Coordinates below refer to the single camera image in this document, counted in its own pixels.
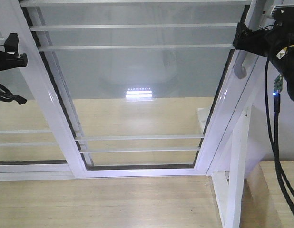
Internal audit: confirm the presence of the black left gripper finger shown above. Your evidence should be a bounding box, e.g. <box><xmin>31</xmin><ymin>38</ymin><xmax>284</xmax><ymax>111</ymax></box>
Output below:
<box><xmin>0</xmin><ymin>52</ymin><xmax>28</xmax><ymax>71</ymax></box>

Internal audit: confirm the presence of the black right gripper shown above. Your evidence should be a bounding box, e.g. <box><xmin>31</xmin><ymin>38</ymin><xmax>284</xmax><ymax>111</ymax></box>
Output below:
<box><xmin>233</xmin><ymin>22</ymin><xmax>294</xmax><ymax>76</ymax></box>

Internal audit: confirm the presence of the white framed sliding glass door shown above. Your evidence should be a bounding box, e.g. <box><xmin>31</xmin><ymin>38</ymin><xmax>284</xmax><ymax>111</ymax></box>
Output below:
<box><xmin>0</xmin><ymin>0</ymin><xmax>258</xmax><ymax>179</ymax></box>

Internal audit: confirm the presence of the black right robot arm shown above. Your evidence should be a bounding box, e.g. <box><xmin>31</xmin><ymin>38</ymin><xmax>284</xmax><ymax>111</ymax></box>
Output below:
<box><xmin>233</xmin><ymin>22</ymin><xmax>294</xmax><ymax>102</ymax></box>

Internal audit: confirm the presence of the green circuit board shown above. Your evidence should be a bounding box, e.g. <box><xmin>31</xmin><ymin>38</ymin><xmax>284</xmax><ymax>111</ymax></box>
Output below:
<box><xmin>273</xmin><ymin>73</ymin><xmax>283</xmax><ymax>95</ymax></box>

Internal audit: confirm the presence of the fixed white framed glass panel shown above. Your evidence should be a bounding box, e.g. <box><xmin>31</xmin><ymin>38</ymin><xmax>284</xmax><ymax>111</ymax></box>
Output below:
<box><xmin>0</xmin><ymin>21</ymin><xmax>75</xmax><ymax>182</ymax></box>

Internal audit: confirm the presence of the light wooden base board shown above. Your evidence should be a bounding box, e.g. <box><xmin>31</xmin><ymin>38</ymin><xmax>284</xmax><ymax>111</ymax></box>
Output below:
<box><xmin>0</xmin><ymin>97</ymin><xmax>221</xmax><ymax>228</ymax></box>

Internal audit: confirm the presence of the light wooden box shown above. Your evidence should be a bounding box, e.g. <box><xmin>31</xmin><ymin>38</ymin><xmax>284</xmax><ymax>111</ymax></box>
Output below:
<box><xmin>240</xmin><ymin>161</ymin><xmax>294</xmax><ymax>228</ymax></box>

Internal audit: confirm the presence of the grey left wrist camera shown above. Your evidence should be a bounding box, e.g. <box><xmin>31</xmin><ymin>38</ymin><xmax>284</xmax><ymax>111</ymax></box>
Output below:
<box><xmin>4</xmin><ymin>33</ymin><xmax>19</xmax><ymax>55</ymax></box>

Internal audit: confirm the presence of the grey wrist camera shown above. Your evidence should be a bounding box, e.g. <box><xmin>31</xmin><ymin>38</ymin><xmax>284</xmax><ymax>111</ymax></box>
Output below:
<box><xmin>4</xmin><ymin>33</ymin><xmax>19</xmax><ymax>55</ymax></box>
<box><xmin>266</xmin><ymin>4</ymin><xmax>294</xmax><ymax>22</ymax></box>

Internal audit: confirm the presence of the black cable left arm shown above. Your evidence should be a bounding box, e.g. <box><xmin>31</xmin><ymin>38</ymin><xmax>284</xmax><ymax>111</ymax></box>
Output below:
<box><xmin>0</xmin><ymin>79</ymin><xmax>28</xmax><ymax>105</ymax></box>

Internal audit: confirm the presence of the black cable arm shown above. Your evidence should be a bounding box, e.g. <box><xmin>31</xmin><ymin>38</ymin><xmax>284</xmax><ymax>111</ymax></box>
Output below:
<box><xmin>264</xmin><ymin>56</ymin><xmax>294</xmax><ymax>228</ymax></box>
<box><xmin>0</xmin><ymin>79</ymin><xmax>28</xmax><ymax>105</ymax></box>

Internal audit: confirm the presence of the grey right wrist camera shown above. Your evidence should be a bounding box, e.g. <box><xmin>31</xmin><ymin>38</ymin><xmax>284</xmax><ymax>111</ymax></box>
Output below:
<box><xmin>266</xmin><ymin>4</ymin><xmax>294</xmax><ymax>22</ymax></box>

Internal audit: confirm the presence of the white door frame post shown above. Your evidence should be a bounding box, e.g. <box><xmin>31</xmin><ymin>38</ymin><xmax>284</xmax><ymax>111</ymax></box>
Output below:
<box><xmin>195</xmin><ymin>50</ymin><xmax>266</xmax><ymax>175</ymax></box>

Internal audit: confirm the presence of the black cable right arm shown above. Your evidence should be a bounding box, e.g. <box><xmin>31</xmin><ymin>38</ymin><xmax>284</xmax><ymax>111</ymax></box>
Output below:
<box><xmin>264</xmin><ymin>56</ymin><xmax>294</xmax><ymax>228</ymax></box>

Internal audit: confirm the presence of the white triangular support bracket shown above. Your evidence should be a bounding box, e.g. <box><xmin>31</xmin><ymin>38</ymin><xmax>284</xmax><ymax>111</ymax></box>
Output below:
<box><xmin>211</xmin><ymin>106</ymin><xmax>251</xmax><ymax>228</ymax></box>

